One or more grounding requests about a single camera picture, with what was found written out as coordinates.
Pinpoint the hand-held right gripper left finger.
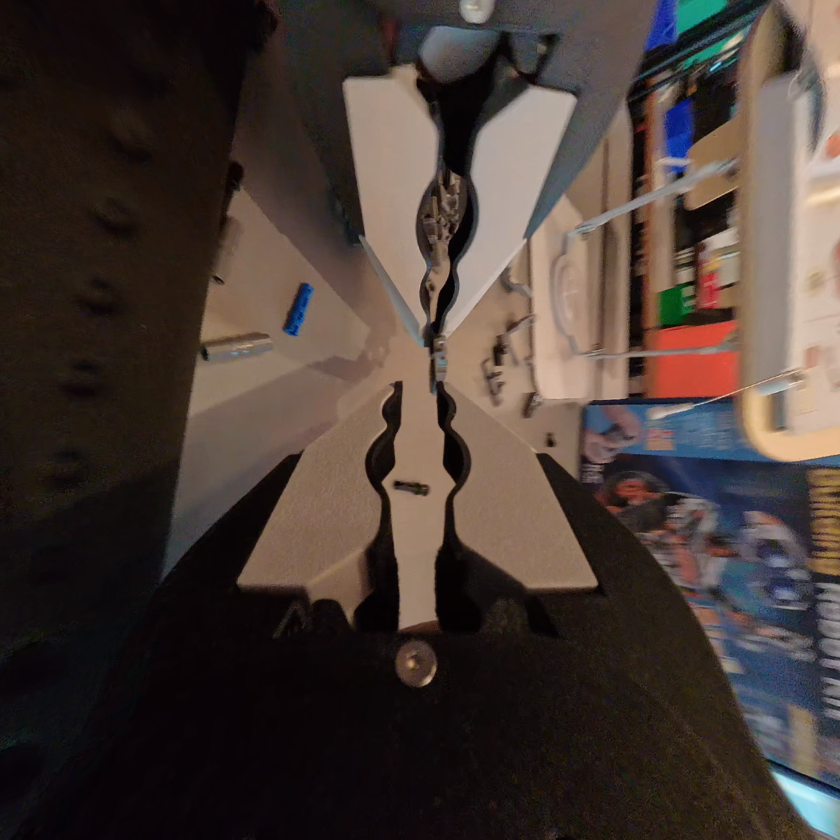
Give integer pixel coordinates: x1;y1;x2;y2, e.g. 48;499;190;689
238;381;403;631

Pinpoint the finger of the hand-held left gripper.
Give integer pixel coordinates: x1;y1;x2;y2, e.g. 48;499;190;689
436;85;578;342
343;66;441;349

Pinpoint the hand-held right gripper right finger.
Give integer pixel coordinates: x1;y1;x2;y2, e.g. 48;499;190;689
434;382;599;631

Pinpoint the blue plastic pin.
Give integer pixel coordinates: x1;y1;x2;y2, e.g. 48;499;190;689
283;283;315;337

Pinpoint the white rounded tray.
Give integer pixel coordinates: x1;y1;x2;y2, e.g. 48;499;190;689
528;197;605;401

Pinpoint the grey tube connector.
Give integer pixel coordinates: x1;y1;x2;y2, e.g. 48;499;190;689
200;333;272;363

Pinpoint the orange cardboard box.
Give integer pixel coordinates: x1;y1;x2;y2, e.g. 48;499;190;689
646;322;742;398

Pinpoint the open instruction booklet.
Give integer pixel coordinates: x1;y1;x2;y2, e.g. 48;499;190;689
735;0;840;460

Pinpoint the black dimpled foam pad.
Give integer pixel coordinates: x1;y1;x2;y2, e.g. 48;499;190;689
0;0;277;657

